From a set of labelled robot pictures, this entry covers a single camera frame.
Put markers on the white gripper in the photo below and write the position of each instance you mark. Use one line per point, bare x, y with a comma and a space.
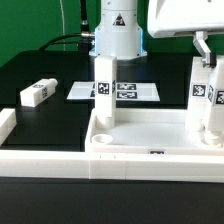
169, 18

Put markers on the white desk top tray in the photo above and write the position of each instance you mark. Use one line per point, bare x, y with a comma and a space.
148, 131

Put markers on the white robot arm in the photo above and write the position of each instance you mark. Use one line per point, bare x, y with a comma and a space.
118, 33

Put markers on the tag marker base plate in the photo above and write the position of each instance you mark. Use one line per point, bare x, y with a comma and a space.
146, 92

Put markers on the white U-shaped fence frame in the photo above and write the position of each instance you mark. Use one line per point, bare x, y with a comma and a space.
100, 165

